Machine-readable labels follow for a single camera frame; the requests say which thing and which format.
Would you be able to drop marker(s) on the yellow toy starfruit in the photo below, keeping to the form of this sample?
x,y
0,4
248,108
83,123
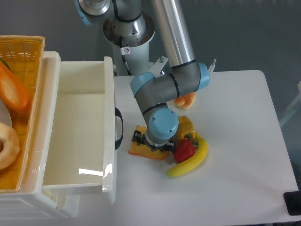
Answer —
x,y
185,129

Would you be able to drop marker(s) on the white plastic drawer cabinet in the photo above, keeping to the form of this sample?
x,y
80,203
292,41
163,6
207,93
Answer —
x,y
32,200

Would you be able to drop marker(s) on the red toy bell pepper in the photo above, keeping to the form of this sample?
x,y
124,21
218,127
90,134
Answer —
x,y
184,149

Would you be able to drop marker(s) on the black drawer handle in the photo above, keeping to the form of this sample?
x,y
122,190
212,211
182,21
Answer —
x,y
120,128

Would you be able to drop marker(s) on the orange toy baguette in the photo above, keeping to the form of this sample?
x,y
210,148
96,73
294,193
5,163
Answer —
x,y
13,93

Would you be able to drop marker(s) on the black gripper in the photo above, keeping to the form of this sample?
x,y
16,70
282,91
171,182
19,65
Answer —
x,y
141,139

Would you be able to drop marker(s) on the white plastic drawer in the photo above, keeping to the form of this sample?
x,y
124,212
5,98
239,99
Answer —
x,y
81,155

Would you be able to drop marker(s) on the black device at edge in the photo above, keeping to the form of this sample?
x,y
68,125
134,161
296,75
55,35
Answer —
x,y
293,202

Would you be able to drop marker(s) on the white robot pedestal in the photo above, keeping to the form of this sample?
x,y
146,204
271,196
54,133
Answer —
x,y
130,43

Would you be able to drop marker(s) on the white metal bracket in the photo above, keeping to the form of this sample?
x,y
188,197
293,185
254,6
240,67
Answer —
x,y
158,68

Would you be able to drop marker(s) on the orange wicker basket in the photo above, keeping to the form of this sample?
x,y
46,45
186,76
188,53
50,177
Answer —
x,y
24,55

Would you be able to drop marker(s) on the white plate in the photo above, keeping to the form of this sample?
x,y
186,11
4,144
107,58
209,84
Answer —
x,y
5,115

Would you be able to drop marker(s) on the orange toy peach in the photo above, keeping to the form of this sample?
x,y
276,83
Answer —
x,y
185,102

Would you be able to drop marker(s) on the yellow toy banana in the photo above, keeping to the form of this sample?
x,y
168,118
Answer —
x,y
191,163

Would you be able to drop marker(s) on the beige toy bagel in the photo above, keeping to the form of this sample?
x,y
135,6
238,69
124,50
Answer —
x,y
11,145

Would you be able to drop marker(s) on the toy bread slice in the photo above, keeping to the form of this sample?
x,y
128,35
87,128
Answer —
x,y
143,150

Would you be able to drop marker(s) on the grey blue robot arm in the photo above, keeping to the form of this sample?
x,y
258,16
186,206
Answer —
x,y
152,93

